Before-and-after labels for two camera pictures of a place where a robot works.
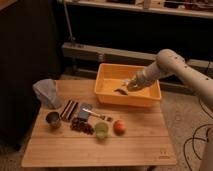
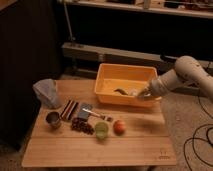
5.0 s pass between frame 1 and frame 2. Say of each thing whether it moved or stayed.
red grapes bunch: stayed
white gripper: moved
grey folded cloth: stayed
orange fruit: stayed
